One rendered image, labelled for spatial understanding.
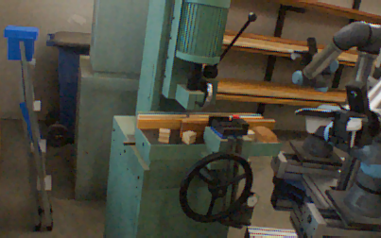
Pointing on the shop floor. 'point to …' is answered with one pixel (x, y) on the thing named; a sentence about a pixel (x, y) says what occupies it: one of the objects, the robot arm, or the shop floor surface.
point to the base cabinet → (154, 207)
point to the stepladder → (25, 37)
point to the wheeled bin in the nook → (68, 48)
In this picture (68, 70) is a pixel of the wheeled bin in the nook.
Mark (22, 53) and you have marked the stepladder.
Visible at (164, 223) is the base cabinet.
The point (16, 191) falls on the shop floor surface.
